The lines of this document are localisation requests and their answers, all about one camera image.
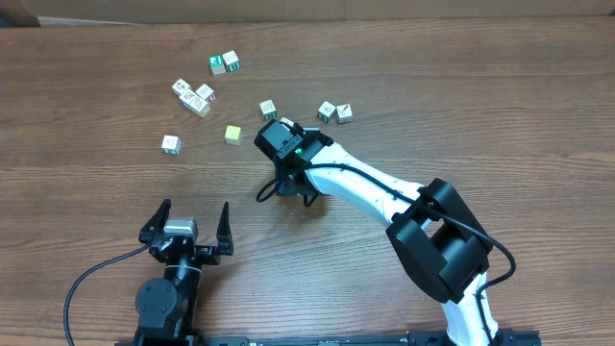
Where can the wooden block elephant drawing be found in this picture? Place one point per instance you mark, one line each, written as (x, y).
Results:
(268, 110)

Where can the wooden block blue X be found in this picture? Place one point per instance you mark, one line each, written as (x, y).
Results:
(344, 113)

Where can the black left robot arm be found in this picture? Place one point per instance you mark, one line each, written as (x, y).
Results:
(166, 306)

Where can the wooden block green R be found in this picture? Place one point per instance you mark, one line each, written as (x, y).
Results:
(231, 61)

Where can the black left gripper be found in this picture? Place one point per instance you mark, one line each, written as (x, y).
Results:
(207, 253)

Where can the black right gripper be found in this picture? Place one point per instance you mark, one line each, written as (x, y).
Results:
(288, 189)

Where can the wooden block green J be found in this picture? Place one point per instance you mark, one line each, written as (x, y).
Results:
(171, 145)

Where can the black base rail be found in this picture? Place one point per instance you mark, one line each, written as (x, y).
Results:
(408, 339)

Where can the wooden block blue T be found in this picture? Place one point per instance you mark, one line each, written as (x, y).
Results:
(187, 97)

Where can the wooden block far left cluster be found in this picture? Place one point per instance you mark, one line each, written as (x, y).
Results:
(180, 86)

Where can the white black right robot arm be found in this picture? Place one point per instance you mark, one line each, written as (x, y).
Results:
(439, 242)

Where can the wooden block red U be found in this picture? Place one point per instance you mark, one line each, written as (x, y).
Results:
(206, 92)

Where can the wooden block red 3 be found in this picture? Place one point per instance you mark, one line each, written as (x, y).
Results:
(286, 121)

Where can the yellow-top wooden block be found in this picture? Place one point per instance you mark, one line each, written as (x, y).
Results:
(233, 135)

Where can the green-top wooden block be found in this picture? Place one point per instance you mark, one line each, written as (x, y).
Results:
(217, 65)

